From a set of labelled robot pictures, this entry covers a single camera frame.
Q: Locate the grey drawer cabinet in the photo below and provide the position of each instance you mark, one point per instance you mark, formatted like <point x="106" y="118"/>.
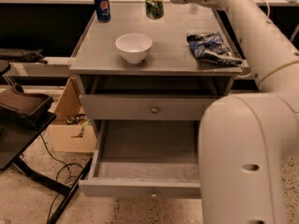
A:
<point x="170" y="68"/>

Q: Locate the white ceramic bowl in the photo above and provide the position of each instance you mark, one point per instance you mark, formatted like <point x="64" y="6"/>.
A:
<point x="134" y="48"/>

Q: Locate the open middle drawer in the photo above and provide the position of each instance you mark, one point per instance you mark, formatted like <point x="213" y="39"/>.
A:
<point x="145" y="159"/>

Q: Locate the black side table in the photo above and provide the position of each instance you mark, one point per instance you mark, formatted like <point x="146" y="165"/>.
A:
<point x="14" y="139"/>

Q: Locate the cardboard box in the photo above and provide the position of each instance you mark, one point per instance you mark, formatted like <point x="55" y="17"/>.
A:
<point x="71" y="130"/>

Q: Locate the closed upper drawer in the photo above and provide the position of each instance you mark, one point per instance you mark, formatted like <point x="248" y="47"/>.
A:
<point x="137" y="107"/>

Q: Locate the blue Pepsi can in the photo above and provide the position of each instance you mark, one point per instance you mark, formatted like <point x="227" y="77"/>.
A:
<point x="102" y="8"/>

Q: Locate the brown padded case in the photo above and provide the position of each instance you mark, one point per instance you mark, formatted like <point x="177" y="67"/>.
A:
<point x="16" y="102"/>

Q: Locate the green soda can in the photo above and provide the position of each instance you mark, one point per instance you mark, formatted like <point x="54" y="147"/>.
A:
<point x="154" y="9"/>

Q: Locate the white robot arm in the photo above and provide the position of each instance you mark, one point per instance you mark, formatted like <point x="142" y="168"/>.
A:
<point x="244" y="137"/>

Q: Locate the blue chip bag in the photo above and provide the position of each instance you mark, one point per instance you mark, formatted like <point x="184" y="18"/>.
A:
<point x="210" y="47"/>

